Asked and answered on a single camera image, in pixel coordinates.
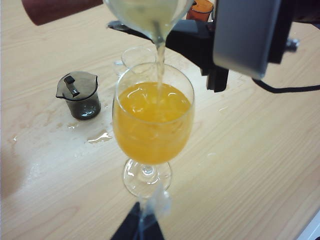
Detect clear glass-handled measuring cup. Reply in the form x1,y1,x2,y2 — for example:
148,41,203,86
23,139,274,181
113,46,159,76

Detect black camera cable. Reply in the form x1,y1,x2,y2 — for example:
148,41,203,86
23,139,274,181
251,77,320,95

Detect clear measuring cup wooden handle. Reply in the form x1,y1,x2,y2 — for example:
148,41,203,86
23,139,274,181
21,0,195,51

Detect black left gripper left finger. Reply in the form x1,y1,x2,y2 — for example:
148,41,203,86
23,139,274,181
110,201,142,240

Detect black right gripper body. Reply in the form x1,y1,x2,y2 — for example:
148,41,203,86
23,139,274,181
199,62,230,93

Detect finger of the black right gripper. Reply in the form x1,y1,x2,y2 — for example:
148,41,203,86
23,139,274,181
107,19,216,76

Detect grey smoked measuring cup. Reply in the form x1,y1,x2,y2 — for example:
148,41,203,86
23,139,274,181
55,70,102,121

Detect amber measuring cup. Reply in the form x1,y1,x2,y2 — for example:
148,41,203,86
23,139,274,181
186,0,215,22

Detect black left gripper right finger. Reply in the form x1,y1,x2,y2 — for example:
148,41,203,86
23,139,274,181
139,184,173,240

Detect wine glass with orange juice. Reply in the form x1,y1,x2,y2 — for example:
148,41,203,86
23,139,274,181
111,62,195,200

